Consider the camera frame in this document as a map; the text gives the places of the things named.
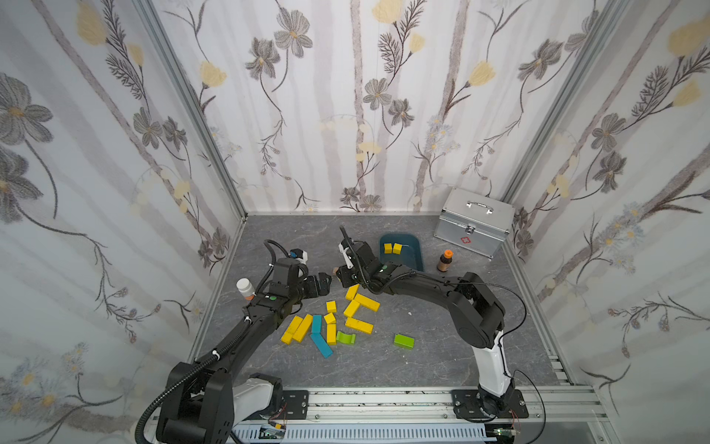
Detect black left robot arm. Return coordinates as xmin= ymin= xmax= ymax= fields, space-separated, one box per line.
xmin=134 ymin=240 xmax=333 ymax=443

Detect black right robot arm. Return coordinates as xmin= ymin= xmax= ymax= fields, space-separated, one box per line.
xmin=337 ymin=226 xmax=515 ymax=405

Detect long yellow block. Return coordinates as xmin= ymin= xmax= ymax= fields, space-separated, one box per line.
xmin=345 ymin=317 xmax=373 ymax=335
xmin=293 ymin=314 xmax=314 ymax=342
xmin=354 ymin=293 xmax=381 ymax=312
xmin=346 ymin=284 xmax=360 ymax=301

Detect upright teal block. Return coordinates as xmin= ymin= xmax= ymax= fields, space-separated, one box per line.
xmin=312 ymin=314 xmax=323 ymax=335

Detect yellow rectangular block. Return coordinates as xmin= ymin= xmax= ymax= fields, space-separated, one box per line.
xmin=343 ymin=300 xmax=361 ymax=318

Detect yellow upright block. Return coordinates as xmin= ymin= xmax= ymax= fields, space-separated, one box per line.
xmin=327 ymin=324 xmax=338 ymax=346

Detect long teal block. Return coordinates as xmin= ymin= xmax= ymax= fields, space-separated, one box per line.
xmin=311 ymin=333 xmax=333 ymax=359

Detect teal plastic bin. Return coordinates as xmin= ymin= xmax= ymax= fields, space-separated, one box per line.
xmin=379 ymin=232 xmax=425 ymax=272

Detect green arch block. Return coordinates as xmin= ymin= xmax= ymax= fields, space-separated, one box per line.
xmin=336 ymin=331 xmax=356 ymax=345

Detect white cap orange bottle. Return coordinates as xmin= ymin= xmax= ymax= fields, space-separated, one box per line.
xmin=236 ymin=277 xmax=256 ymax=302

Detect green flat block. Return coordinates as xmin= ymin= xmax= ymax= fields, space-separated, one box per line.
xmin=393 ymin=334 xmax=415 ymax=350

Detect orange cap brown bottle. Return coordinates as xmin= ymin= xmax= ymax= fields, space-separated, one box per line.
xmin=436 ymin=250 xmax=453 ymax=273

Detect silver metal case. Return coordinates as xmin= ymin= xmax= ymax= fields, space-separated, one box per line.
xmin=434 ymin=188 xmax=515 ymax=259

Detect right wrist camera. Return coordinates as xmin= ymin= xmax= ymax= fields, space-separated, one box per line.
xmin=338 ymin=245 xmax=353 ymax=269

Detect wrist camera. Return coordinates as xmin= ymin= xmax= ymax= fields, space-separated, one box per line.
xmin=290 ymin=248 xmax=308 ymax=265
xmin=338 ymin=245 xmax=353 ymax=269

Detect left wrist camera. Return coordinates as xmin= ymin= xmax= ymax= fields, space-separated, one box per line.
xmin=290 ymin=248 xmax=308 ymax=265

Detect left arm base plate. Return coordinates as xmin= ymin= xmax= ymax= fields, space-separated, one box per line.
xmin=246 ymin=390 xmax=310 ymax=422

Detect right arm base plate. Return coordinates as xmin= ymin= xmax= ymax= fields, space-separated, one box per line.
xmin=450 ymin=390 xmax=530 ymax=422

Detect aluminium rail frame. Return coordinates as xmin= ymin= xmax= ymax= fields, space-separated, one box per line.
xmin=226 ymin=385 xmax=620 ymax=443

